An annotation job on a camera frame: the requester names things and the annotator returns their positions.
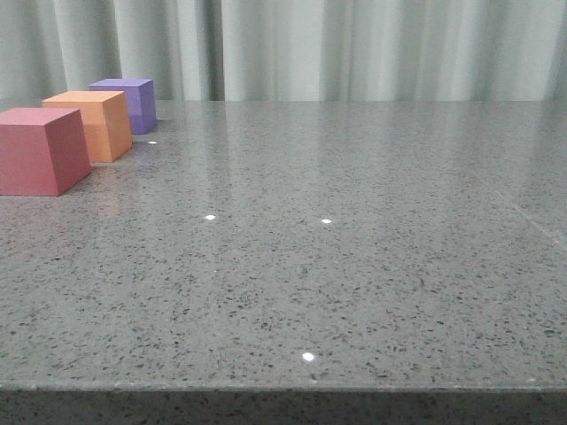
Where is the orange foam cube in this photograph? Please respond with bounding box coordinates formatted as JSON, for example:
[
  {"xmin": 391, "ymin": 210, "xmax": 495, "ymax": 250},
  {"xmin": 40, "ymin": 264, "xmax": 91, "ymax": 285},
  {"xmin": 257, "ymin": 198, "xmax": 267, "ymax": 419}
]
[{"xmin": 42, "ymin": 90, "xmax": 133, "ymax": 163}]

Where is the pale green curtain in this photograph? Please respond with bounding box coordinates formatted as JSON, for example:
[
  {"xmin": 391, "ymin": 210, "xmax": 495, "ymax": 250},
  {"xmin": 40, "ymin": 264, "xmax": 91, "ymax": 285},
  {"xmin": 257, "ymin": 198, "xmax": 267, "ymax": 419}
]
[{"xmin": 1, "ymin": 1, "xmax": 566, "ymax": 101}]

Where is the purple foam cube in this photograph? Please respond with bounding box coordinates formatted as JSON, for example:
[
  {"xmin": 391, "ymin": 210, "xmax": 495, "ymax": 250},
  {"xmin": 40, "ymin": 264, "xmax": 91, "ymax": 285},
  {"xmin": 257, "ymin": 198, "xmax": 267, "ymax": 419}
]
[{"xmin": 89, "ymin": 78, "xmax": 157, "ymax": 135}]

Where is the red foam cube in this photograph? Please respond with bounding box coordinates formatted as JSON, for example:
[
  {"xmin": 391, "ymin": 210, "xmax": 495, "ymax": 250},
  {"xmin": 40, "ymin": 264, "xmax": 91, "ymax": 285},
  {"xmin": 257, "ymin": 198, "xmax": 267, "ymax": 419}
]
[{"xmin": 1, "ymin": 107, "xmax": 91, "ymax": 196}]

